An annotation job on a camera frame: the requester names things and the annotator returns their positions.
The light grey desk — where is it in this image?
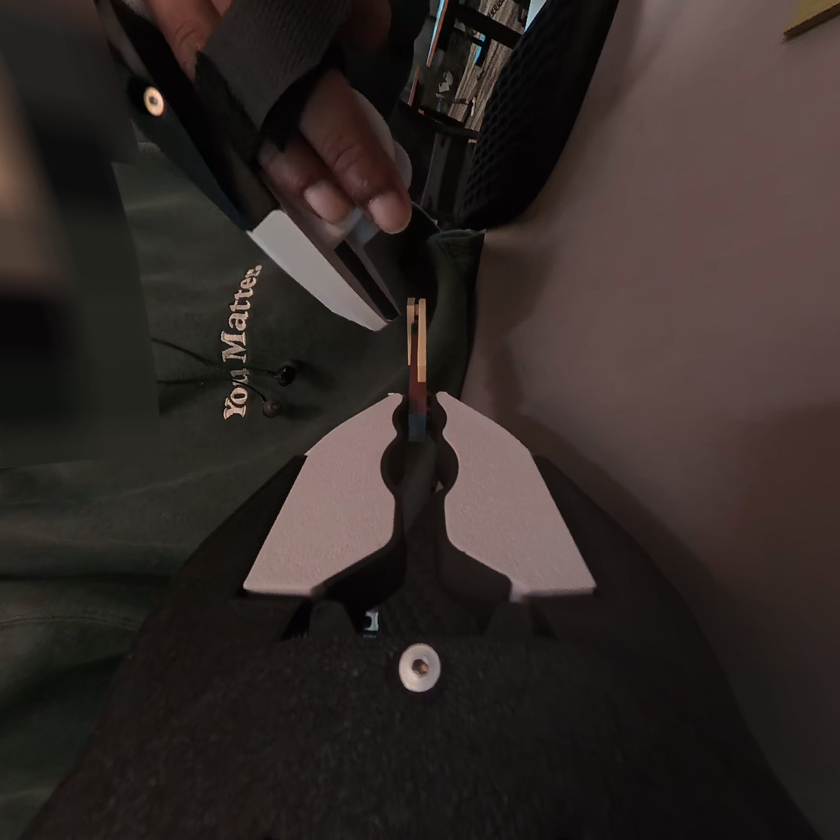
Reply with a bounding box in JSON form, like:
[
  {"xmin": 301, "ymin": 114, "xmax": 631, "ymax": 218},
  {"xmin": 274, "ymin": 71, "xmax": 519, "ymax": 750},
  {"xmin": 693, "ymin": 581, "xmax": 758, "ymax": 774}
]
[{"xmin": 456, "ymin": 0, "xmax": 840, "ymax": 840}]

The black mesh office chair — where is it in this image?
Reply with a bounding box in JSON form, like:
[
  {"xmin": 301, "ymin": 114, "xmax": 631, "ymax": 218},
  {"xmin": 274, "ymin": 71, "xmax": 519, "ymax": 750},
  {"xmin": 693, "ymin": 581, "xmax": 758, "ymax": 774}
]
[{"xmin": 456, "ymin": 0, "xmax": 621, "ymax": 231}]

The dark green sweatshirt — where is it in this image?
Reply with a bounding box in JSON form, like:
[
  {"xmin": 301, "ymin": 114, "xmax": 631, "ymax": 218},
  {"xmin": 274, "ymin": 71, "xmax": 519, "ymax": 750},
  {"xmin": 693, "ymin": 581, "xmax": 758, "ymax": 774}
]
[{"xmin": 0, "ymin": 125, "xmax": 488, "ymax": 834}]

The tan toy brick panel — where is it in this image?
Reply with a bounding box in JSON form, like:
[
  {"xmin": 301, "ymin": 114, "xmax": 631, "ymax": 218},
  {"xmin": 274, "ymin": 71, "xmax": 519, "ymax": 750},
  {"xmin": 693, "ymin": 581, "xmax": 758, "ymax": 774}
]
[{"xmin": 406, "ymin": 297, "xmax": 432, "ymax": 442}]

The person's left hand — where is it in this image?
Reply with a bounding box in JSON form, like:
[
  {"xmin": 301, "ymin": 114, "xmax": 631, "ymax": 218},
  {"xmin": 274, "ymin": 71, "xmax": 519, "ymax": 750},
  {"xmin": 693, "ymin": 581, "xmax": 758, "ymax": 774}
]
[{"xmin": 147, "ymin": 0, "xmax": 416, "ymax": 236}]

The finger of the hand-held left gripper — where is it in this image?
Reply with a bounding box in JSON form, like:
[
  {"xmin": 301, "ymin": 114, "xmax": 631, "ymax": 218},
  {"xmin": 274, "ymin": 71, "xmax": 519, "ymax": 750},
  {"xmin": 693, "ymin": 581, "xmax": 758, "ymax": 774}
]
[
  {"xmin": 326, "ymin": 211, "xmax": 380, "ymax": 256},
  {"xmin": 249, "ymin": 207, "xmax": 403, "ymax": 332}
]

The black metal frame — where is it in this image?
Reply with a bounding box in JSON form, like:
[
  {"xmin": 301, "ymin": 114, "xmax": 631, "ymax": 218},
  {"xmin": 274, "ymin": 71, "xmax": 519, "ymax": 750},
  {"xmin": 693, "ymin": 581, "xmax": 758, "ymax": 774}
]
[{"xmin": 397, "ymin": 0, "xmax": 547, "ymax": 217}]

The yellow flat object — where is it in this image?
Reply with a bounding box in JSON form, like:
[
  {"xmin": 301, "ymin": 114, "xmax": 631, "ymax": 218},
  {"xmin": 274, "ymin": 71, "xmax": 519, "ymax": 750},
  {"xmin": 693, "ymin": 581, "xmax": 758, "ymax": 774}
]
[{"xmin": 783, "ymin": 0, "xmax": 840, "ymax": 42}]

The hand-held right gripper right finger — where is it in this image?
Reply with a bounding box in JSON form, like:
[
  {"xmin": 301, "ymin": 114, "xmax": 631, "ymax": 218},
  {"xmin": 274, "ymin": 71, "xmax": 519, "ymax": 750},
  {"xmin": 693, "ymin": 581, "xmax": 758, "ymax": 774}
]
[{"xmin": 427, "ymin": 390, "xmax": 599, "ymax": 606}]

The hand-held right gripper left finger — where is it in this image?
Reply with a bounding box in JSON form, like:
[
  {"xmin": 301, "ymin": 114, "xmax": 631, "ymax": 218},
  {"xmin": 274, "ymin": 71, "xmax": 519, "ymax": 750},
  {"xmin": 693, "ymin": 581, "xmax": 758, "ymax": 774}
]
[{"xmin": 241, "ymin": 392, "xmax": 417, "ymax": 613}]

